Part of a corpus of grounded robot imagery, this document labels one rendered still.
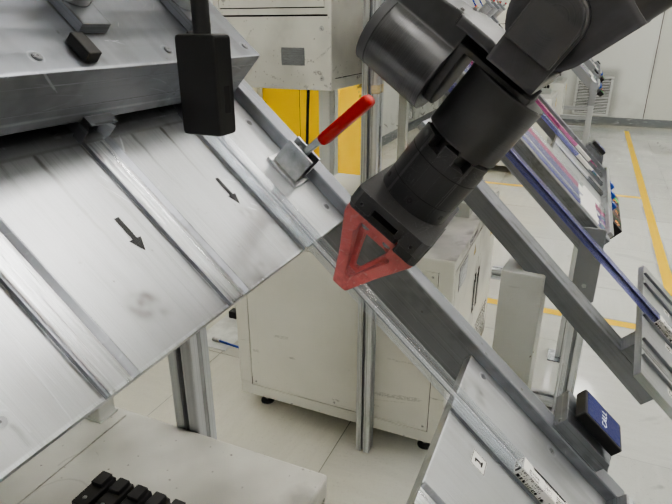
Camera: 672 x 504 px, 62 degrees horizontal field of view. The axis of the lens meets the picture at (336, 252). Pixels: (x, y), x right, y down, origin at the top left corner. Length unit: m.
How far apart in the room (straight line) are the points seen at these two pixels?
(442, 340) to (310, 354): 1.11
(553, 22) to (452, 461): 0.31
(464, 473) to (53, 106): 0.38
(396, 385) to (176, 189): 1.24
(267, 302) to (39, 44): 1.33
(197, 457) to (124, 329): 0.48
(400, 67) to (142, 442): 0.62
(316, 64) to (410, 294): 0.91
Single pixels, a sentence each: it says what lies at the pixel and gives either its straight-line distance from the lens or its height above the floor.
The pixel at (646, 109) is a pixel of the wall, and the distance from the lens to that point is 7.97.
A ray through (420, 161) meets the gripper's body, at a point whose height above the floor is 1.06.
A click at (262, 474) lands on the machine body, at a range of 0.76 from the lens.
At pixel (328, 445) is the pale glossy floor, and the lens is 1.74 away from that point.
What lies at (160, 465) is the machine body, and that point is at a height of 0.62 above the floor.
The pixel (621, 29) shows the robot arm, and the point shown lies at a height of 1.14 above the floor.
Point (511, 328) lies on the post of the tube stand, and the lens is 0.87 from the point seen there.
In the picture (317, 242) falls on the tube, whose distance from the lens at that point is 0.47.
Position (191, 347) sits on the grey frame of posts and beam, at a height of 0.75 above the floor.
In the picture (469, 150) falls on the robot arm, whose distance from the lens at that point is 0.39.
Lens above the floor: 1.14
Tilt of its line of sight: 22 degrees down
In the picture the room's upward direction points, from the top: straight up
